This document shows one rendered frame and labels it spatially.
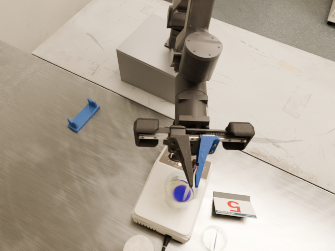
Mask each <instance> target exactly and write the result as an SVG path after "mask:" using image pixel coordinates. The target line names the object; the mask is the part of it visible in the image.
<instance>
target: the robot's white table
mask: <svg viewBox="0 0 335 251"><path fill-rule="evenodd" d="M169 5H172V3H170V2H167V1H164V0H92V1H91V2H89V3H88V4H87V5H86V6H85V7H84V8H82V10H80V11H79V12H78V13H77V14H76V15H74V16H73V17H72V18H71V19H70V20H69V21H67V22H66V23H65V24H64V25H63V26H62V27H60V28H59V29H58V30H57V31H56V32H55V33H53V34H52V35H51V36H50V37H49V38H48V39H46V40H45V41H44V42H43V43H42V44H41V45H40V46H38V47H37V48H36V49H35V50H34V51H32V53H31V54H32V55H34V56H36V57H38V58H40V59H42V60H45V61H47V62H49V63H51V64H53V65H55V66H58V67H60V68H62V69H64V70H66V71H68V72H71V73H73V74H75V75H77V76H79V77H81V78H84V79H86V80H88V81H90V82H92V83H94V84H97V85H99V86H101V87H103V88H105V89H107V90H109V91H112V92H114V93H116V94H118V95H120V96H122V97H125V98H127V99H129V100H131V101H133V102H135V103H138V104H140V105H142V106H144V107H146V108H148V109H151V110H153V111H155V112H157V113H159V114H161V115H164V116H166V117H168V118H170V119H172V120H174V119H175V104H173V103H171V102H168V101H166V100H164V99H162V98H159V97H157V96H155V95H153V94H150V93H148V92H146V91H144V90H142V89H139V88H137V87H135V86H133V85H130V84H128V83H126V82H124V81H121V77H120V70H119V64H118V58H117V52H116V49H117V48H118V47H119V46H120V45H121V44H122V43H123V42H124V41H125V40H126V39H127V38H128V37H129V36H130V35H131V34H132V33H133V32H134V31H135V30H136V29H137V28H138V27H139V26H140V25H141V24H142V23H143V22H144V21H145V20H146V19H147V18H148V17H149V16H150V15H151V14H152V13H153V14H155V15H158V16H160V17H162V18H165V19H167V15H168V7H169ZM208 31H209V33H210V34H212V35H214V36H215V37H217V38H218V39H219V40H220V42H221V43H222V45H223V49H222V52H221V54H220V57H219V59H218V62H217V65H216V67H215V69H214V72H213V74H212V77H211V79H210V80H209V81H206V87H207V95H208V113H209V117H210V123H209V127H210V129H223V130H225V128H226V127H227V126H228V124H229V122H249V123H250V124H252V126H253V127H254V130H255V135H254V136H253V138H252V139H251V141H250V142H249V143H248V145H247V146H246V148H245V149H244V150H240V151H241V152H244V153H246V154H248V155H250V156H252V157H254V158H257V159H259V160H261V161H263V162H266V163H268V164H270V165H272V166H274V167H276V168H279V169H281V170H283V171H285V172H287V173H289V174H292V175H294V176H296V177H298V178H300V179H302V180H305V181H307V182H309V183H311V184H313V185H315V186H318V187H320V188H322V189H324V190H326V191H328V192H330V193H333V194H335V62H333V61H331V60H328V59H325V58H322V57H319V56H317V55H314V54H311V53H308V52H306V51H303V50H300V49H297V48H294V47H292V46H289V45H286V44H283V43H281V42H278V41H275V40H273V39H270V38H266V37H264V36H261V35H259V34H256V33H253V32H250V31H248V30H245V29H242V28H239V27H236V26H234V25H231V24H228V23H225V22H222V21H219V20H217V19H214V18H211V20H210V25H209V29H208Z"/></svg>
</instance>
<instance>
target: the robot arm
mask: <svg viewBox="0 0 335 251"><path fill-rule="evenodd" d="M214 2H215V0H173V1H172V5H169V7H168V11H167V28H171V29H170V36H169V38H168V39H167V41H166V42H165V46H166V47H168V48H171V53H170V64H169V66H170V67H174V71H175V73H178V74H177V75H176V77H175V119H174V121H173V124H172V125H171V126H170V127H159V119H146V118H137V119H136V120H135V121H134V127H133V130H134V137H135V144H136V146H138V147H156V146H157V145H158V143H159V139H163V145H167V146H168V152H169V153H174V154H175V155H176V156H177V157H178V159H179V161H180V163H181V165H182V167H183V170H184V173H185V176H186V179H187V182H188V184H189V187H190V188H192V187H193V168H192V160H191V156H195V155H196V162H198V163H199V167H198V169H197V172H196V174H195V177H194V181H195V188H198V186H199V183H200V179H201V176H202V172H203V168H204V165H205V161H206V158H207V156H208V154H213V153H214V152H215V150H216V148H217V146H218V144H219V142H220V141H222V146H223V148H224V149H226V150H244V149H245V148H246V146H247V145H248V143H249V142H250V141H251V139H252V138H253V136H254V135H255V130H254V127H253V126H252V124H250V123H249V122H229V124H228V126H227V127H226V128H225V130H223V129H210V127H209V123H210V117H209V113H208V95H207V87H206V81H209V80H210V79H211V77H212V74H213V72H214V69H215V67H216V65H217V62H218V59H219V57H220V54H221V52H222V49H223V45H222V43H221V42H220V40H219V39H218V38H217V37H215V36H214V35H212V34H210V33H209V31H208V29H209V25H210V20H211V16H212V11H213V7H214Z"/></svg>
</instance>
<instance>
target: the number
mask: <svg viewBox="0 0 335 251"><path fill-rule="evenodd" d="M215 202H216V208H217V210H220V211H227V212H234V213H242V214H249V215H255V214H254V212H253V209H252V206H251V204H250V203H245V202H238V201H230V200H222V199H215Z"/></svg>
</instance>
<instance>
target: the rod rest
mask: <svg viewBox="0 0 335 251"><path fill-rule="evenodd" d="M87 100H88V104H87V105H86V106H85V107H84V108H83V109H82V111H81V112H80V113H79V114H78V115H77V116H76V117H75V118H74V119H73V120H71V119H70V118H68V119H67V120H68V122H69V124H68V127H69V128H70V129H72V130H74V131H75V132H78V131H79V130H80V129H81V128H82V127H83V126H84V125H85V124H86V123H87V122H88V121H89V120H90V119H91V118H92V117H93V115H94V114H95V113H96V112H97V111H98V110H99V109H100V106H99V105H98V104H96V101H92V100H91V99H90V98H87Z"/></svg>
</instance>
